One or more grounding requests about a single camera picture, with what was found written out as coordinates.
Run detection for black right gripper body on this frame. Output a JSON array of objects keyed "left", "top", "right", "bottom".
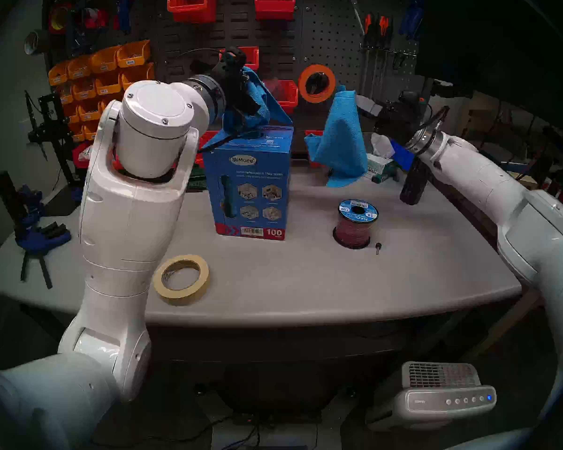
[{"left": 373, "top": 102, "right": 421, "bottom": 136}]

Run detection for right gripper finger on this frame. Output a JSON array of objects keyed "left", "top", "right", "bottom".
[{"left": 355, "top": 94, "right": 384, "bottom": 118}]

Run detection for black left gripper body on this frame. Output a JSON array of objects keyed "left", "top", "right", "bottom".
[{"left": 221, "top": 66, "right": 262, "bottom": 118}]

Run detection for blue microfiber towel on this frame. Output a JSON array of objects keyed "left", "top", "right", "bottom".
[
  {"left": 202, "top": 66, "right": 294, "bottom": 150},
  {"left": 304, "top": 85, "right": 369, "bottom": 188}
]

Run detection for blue shop towel box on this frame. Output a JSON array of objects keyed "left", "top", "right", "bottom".
[{"left": 202, "top": 126, "right": 294, "bottom": 241}]

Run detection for Kimtech tissue box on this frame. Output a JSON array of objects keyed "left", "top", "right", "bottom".
[{"left": 366, "top": 133, "right": 398, "bottom": 183}]

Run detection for red bin with plastic bag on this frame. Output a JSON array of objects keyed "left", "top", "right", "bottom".
[{"left": 265, "top": 79, "right": 299, "bottom": 113}]

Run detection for orange tape roll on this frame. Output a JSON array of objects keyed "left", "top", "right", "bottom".
[{"left": 298, "top": 64, "right": 336, "bottom": 104}]

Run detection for red bin with red tools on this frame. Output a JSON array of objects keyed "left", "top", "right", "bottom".
[{"left": 305, "top": 130, "right": 325, "bottom": 167}]

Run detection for black cylindrical bottle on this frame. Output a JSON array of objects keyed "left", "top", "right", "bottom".
[{"left": 400, "top": 156, "right": 432, "bottom": 206}]

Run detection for dark grey pegboard panel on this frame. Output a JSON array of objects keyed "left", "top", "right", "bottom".
[{"left": 47, "top": 0, "right": 434, "bottom": 121}]

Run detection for dark red plastic bin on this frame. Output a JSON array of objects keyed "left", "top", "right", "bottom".
[{"left": 254, "top": 0, "right": 297, "bottom": 21}]

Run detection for green cutting mat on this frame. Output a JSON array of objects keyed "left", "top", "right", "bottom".
[{"left": 188, "top": 165, "right": 208, "bottom": 192}]

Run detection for yellow bin labelled M3-4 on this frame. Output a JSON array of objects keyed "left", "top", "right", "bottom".
[{"left": 121, "top": 62, "right": 155, "bottom": 91}]

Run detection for yellow bin labelled M3X6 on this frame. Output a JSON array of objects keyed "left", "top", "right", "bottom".
[{"left": 116, "top": 39, "right": 152, "bottom": 68}]

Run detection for blue hand tool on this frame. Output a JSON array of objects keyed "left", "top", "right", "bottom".
[{"left": 117, "top": 0, "right": 132, "bottom": 35}]

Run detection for red hand tool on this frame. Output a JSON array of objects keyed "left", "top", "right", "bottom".
[{"left": 82, "top": 7, "right": 109, "bottom": 30}]

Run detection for black metal stand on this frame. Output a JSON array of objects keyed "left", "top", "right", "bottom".
[{"left": 24, "top": 90, "right": 78, "bottom": 186}]

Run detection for red yellow tape roll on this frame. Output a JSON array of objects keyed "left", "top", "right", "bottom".
[{"left": 47, "top": 3, "right": 73, "bottom": 36}]

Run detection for black flat block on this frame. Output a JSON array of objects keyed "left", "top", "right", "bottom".
[{"left": 42, "top": 187, "right": 83, "bottom": 218}]

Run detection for beige masking tape roll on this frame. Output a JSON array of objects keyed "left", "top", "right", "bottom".
[{"left": 152, "top": 254, "right": 212, "bottom": 306}]

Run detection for blue clamp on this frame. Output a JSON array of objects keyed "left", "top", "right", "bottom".
[
  {"left": 14, "top": 215, "right": 72, "bottom": 289},
  {"left": 18, "top": 184, "right": 43, "bottom": 213}
]

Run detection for white air purifier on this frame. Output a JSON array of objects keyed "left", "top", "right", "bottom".
[{"left": 365, "top": 361, "right": 497, "bottom": 431}]

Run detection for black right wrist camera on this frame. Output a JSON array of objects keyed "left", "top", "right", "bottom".
[{"left": 399, "top": 90, "right": 426, "bottom": 109}]

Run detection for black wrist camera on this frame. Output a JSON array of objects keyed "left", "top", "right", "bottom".
[
  {"left": 399, "top": 90, "right": 426, "bottom": 109},
  {"left": 218, "top": 46, "right": 248, "bottom": 73}
]

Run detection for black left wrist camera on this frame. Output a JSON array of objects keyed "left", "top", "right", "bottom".
[{"left": 218, "top": 46, "right": 248, "bottom": 73}]

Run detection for blue handled pliers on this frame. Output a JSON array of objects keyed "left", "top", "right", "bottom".
[{"left": 399, "top": 0, "right": 423, "bottom": 39}]

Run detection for red wire spool labelled 18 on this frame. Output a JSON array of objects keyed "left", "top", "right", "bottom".
[{"left": 333, "top": 198, "right": 380, "bottom": 249}]

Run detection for grey duct tape roll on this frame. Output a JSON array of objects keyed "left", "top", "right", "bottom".
[{"left": 23, "top": 30, "right": 50, "bottom": 56}]

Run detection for black upright post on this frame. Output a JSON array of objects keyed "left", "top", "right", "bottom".
[{"left": 0, "top": 171, "right": 23, "bottom": 225}]

